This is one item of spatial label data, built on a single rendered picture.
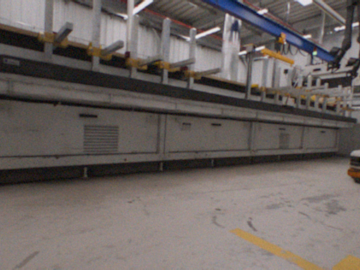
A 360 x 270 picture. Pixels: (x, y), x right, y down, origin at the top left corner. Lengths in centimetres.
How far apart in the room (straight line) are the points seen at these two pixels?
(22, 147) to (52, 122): 22
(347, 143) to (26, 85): 502
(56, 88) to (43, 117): 28
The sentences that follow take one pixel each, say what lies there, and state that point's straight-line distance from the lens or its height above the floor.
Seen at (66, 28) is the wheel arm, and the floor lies 82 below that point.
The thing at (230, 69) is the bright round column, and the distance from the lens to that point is 707.
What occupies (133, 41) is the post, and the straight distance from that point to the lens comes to 173.
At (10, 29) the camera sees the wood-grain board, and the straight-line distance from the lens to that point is 173.
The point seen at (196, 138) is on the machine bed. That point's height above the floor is 29.
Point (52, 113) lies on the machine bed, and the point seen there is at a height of 44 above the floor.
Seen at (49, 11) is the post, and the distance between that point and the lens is 159.
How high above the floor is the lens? 41
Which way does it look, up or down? 3 degrees down
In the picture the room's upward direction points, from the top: 3 degrees clockwise
